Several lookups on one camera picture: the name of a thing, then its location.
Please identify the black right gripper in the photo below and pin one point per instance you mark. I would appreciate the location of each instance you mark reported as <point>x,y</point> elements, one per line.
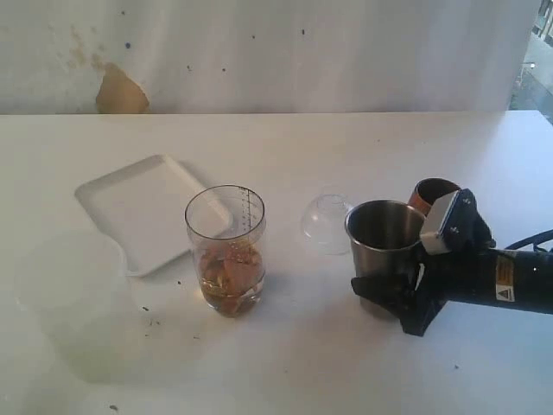
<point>436,278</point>

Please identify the stainless steel cup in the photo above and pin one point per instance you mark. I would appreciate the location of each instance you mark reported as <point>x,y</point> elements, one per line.
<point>384,235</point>

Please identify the brown wooden cup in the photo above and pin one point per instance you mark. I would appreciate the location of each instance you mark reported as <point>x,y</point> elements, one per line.
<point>427,191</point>

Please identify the brown chunks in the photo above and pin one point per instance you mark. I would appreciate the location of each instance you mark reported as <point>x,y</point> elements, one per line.
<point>231,277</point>

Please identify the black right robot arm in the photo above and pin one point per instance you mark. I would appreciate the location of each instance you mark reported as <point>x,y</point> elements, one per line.
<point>510,279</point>

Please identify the clear dome lid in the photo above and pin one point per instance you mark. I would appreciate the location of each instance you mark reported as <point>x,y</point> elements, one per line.
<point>323,222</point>

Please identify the clear plastic measuring cup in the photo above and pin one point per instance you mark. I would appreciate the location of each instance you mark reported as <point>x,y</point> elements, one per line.
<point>225,226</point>

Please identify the white rectangular tray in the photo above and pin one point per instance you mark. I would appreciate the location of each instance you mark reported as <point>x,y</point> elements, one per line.
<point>142,207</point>

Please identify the translucent plastic container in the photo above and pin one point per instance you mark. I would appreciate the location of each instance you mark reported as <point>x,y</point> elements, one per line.
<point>76,287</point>

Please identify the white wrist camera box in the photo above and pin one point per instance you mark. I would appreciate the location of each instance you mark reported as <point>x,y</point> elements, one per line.
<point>431,234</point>

